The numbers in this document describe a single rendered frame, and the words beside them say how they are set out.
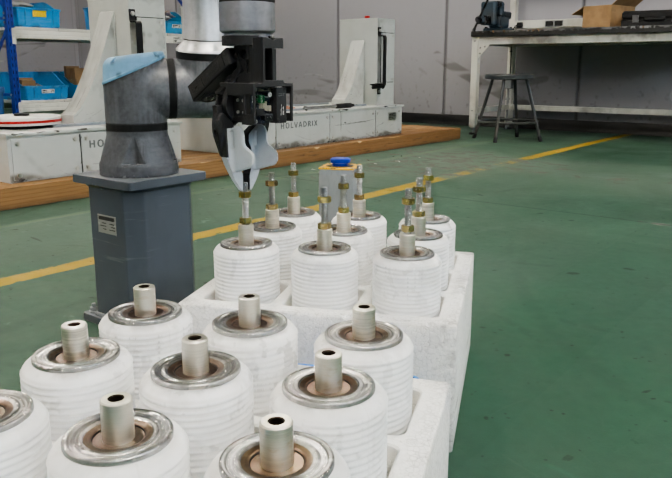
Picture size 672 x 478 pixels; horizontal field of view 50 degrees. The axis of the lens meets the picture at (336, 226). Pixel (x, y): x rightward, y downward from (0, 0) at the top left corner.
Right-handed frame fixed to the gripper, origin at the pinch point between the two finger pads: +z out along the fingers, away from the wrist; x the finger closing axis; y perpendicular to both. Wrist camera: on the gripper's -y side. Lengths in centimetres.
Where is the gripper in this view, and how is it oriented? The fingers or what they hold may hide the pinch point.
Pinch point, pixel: (241, 180)
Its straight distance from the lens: 104.7
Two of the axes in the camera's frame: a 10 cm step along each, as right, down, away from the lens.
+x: 6.8, -1.5, 7.1
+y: 7.3, 1.5, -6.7
